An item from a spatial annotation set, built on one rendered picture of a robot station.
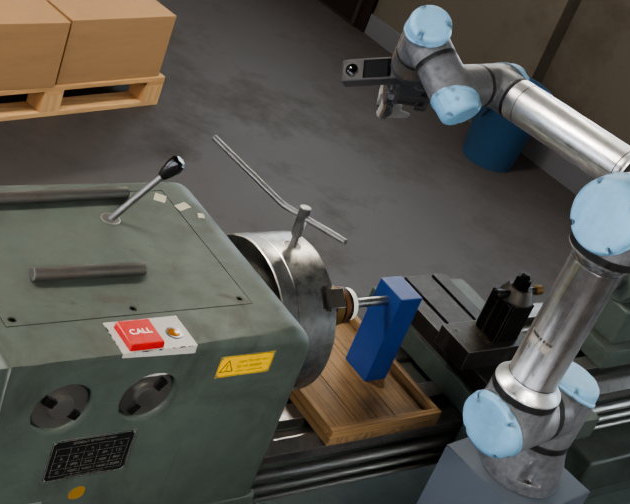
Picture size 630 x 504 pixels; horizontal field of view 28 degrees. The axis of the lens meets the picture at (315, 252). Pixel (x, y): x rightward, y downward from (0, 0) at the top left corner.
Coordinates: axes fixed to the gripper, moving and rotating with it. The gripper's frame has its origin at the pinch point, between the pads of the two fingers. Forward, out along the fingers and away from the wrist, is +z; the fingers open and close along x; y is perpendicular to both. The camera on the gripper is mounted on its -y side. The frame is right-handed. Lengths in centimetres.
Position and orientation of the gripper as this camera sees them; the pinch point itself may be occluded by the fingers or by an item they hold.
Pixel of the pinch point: (378, 109)
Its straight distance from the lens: 242.3
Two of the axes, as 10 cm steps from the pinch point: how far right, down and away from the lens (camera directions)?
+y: 9.9, 1.0, 1.2
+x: 0.6, -9.4, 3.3
